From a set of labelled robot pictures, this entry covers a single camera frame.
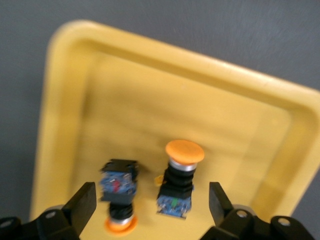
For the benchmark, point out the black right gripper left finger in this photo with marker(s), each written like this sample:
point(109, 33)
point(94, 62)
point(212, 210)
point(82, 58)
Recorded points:
point(80, 207)

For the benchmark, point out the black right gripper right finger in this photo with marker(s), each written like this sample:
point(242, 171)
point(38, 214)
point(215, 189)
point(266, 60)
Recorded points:
point(221, 205)

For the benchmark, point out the yellow mushroom push button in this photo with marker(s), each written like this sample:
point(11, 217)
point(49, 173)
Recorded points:
point(118, 185)
point(177, 180)

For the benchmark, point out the yellow plastic tray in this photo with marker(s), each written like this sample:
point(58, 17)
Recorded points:
point(175, 105)

